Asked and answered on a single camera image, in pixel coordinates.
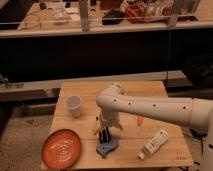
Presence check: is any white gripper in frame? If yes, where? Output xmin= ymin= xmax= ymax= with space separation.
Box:
xmin=93 ymin=114 xmax=123 ymax=144

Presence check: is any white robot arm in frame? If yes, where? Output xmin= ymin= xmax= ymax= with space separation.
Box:
xmin=96 ymin=82 xmax=213 ymax=171

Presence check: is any wooden table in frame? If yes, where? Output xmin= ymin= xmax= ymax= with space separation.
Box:
xmin=50 ymin=81 xmax=193 ymax=170

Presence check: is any orange plate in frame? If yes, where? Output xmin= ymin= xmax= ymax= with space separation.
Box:
xmin=41 ymin=129 xmax=81 ymax=170

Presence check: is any white bottle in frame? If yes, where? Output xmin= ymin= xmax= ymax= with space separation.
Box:
xmin=137 ymin=129 xmax=169 ymax=160

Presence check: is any black bag on shelf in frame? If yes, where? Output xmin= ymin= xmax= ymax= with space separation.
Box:
xmin=102 ymin=10 xmax=124 ymax=25

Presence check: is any orange cloth on shelf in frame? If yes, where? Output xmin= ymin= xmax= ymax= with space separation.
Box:
xmin=125 ymin=4 xmax=145 ymax=23

